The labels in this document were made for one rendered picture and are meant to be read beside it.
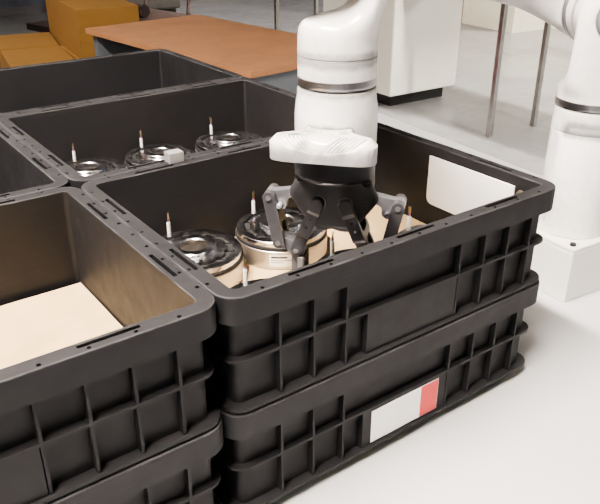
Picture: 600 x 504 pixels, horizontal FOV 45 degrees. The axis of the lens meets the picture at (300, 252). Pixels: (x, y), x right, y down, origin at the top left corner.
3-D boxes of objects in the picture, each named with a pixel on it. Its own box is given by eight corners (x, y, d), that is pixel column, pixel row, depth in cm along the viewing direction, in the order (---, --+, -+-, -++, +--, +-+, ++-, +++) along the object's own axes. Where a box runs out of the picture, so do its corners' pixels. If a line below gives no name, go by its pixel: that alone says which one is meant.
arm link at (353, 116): (266, 163, 61) (264, 89, 58) (296, 125, 70) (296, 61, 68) (374, 171, 59) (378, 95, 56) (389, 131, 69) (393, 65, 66)
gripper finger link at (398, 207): (394, 201, 66) (371, 254, 69) (412, 209, 66) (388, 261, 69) (397, 191, 68) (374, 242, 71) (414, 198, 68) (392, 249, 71)
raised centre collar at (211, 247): (202, 236, 79) (201, 230, 79) (226, 252, 75) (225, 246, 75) (161, 247, 76) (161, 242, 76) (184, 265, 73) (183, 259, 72)
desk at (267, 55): (204, 137, 394) (197, 14, 365) (366, 199, 314) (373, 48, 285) (102, 163, 357) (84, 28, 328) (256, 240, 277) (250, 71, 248)
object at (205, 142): (240, 130, 116) (240, 126, 115) (275, 146, 108) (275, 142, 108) (184, 141, 110) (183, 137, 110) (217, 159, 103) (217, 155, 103)
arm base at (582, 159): (561, 207, 107) (581, 92, 99) (618, 228, 100) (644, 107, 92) (521, 222, 102) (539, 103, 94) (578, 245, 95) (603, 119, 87)
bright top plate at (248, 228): (289, 204, 88) (289, 199, 88) (344, 231, 81) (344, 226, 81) (219, 225, 83) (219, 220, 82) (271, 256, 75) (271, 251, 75)
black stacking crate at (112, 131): (249, 148, 122) (247, 80, 117) (364, 202, 100) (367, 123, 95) (10, 201, 101) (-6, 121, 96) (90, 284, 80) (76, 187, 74)
